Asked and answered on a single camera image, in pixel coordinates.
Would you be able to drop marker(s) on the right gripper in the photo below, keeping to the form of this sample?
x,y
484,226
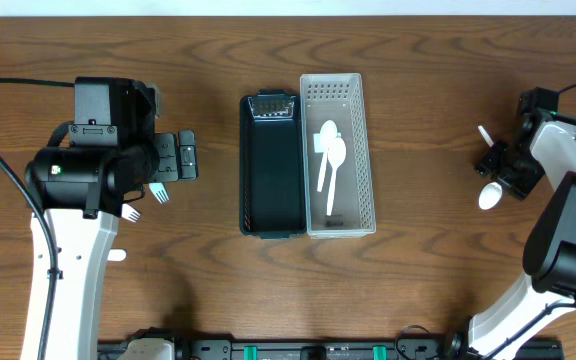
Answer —
x,y
510,167

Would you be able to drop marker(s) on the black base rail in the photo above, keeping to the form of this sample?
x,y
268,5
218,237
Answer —
x,y
156,343

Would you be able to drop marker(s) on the black plastic mesh basket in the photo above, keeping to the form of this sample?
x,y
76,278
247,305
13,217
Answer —
x,y
272,195

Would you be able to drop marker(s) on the white spoon pile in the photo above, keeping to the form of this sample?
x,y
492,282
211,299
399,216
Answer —
x,y
328,133

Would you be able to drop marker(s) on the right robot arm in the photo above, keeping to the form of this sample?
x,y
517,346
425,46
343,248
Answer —
x,y
544,146

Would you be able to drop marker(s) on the clear plastic mesh basket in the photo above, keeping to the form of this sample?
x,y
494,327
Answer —
x,y
338,97

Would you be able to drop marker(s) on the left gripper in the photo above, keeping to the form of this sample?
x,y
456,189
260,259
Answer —
x,y
169,157

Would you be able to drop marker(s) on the white label in basket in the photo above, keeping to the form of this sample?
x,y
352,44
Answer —
x,y
318,142

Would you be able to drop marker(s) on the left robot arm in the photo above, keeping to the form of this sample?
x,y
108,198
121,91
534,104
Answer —
x,y
80,180

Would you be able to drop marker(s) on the white fork basket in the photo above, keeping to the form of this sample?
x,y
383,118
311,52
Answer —
x,y
159,191

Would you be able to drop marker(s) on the white spoon with upper handle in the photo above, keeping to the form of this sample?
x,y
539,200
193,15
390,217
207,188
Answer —
x,y
485,136

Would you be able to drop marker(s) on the white spoon bowl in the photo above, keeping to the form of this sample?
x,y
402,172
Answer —
x,y
490,196

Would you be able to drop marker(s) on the white fork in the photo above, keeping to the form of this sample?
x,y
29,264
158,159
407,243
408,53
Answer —
x,y
117,255
129,213

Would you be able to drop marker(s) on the white spoon pointing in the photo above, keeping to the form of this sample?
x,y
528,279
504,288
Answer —
x,y
336,157

